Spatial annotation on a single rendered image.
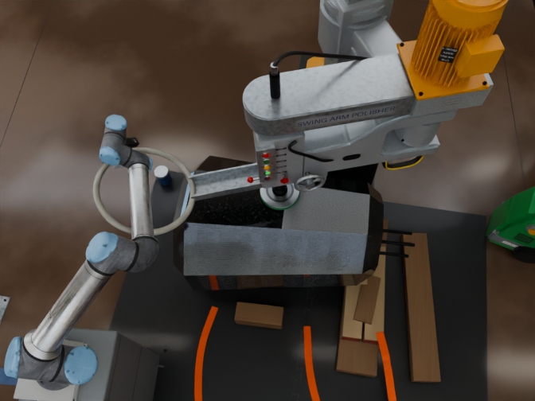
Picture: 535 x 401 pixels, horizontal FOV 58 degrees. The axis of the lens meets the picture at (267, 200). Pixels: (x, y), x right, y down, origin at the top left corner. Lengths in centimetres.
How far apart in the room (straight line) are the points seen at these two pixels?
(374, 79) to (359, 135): 28
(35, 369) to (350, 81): 166
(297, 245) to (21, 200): 226
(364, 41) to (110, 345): 187
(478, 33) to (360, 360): 204
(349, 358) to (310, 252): 80
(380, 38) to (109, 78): 262
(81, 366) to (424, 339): 201
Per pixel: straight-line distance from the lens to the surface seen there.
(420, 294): 333
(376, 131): 215
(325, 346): 324
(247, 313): 316
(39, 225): 393
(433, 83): 199
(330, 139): 219
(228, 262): 272
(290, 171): 225
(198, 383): 325
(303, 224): 261
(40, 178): 411
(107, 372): 252
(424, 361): 325
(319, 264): 268
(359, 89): 197
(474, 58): 183
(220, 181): 249
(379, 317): 312
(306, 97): 193
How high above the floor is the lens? 321
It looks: 65 degrees down
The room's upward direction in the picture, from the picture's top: 6 degrees counter-clockwise
